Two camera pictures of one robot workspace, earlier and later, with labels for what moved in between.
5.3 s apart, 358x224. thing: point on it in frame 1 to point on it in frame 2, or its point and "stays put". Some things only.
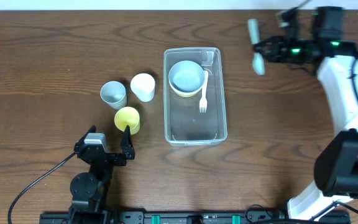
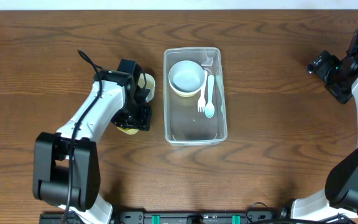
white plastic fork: x=203 y=102 stays put
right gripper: x=278 y=50 to x=327 y=74
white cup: x=143 y=86 stays put
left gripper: x=110 y=156 to x=140 y=101
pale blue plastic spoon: x=258 y=62 to x=209 y=108
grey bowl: x=186 y=76 stays put
